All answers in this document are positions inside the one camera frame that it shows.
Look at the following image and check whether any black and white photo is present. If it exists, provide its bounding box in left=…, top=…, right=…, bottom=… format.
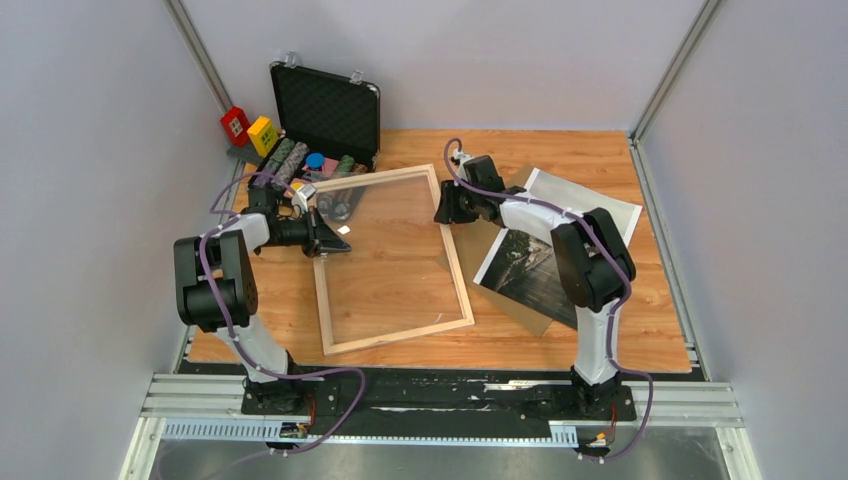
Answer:
left=473, top=168, right=642, bottom=330

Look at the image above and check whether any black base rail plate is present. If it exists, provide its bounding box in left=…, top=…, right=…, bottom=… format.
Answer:
left=240, top=367, right=637, bottom=439

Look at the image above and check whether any blue round chip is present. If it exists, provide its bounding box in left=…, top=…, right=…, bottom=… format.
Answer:
left=305, top=152, right=325, bottom=170

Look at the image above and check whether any black poker chip case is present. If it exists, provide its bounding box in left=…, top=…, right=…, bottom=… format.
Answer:
left=246, top=61, right=381, bottom=212

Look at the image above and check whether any clear acrylic sheet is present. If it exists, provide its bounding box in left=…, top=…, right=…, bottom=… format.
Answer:
left=317, top=172, right=468, bottom=347

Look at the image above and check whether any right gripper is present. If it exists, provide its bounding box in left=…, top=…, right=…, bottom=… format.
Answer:
left=435, top=180, right=482, bottom=225

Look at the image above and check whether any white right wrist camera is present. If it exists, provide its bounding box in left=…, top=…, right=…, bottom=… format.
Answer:
left=449, top=148, right=474, bottom=171

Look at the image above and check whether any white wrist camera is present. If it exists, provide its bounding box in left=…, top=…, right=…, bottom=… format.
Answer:
left=449, top=148, right=474, bottom=171
left=291, top=183, right=316, bottom=214

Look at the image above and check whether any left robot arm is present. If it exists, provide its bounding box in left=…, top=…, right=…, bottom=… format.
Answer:
left=174, top=184, right=352, bottom=413

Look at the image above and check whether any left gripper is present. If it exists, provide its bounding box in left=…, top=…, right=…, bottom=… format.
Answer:
left=262, top=207, right=352, bottom=259

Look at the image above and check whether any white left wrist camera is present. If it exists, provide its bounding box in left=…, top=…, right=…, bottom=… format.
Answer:
left=291, top=183, right=316, bottom=214

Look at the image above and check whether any red toy house block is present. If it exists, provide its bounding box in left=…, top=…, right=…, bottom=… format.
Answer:
left=219, top=106, right=250, bottom=147

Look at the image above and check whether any brown backing board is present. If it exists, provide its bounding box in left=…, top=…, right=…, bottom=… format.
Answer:
left=451, top=220, right=554, bottom=337

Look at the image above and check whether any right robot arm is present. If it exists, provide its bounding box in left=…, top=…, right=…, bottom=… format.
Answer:
left=434, top=149, right=636, bottom=418

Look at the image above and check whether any yellow toy house block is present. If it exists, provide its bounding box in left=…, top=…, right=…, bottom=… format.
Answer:
left=247, top=116, right=279, bottom=158

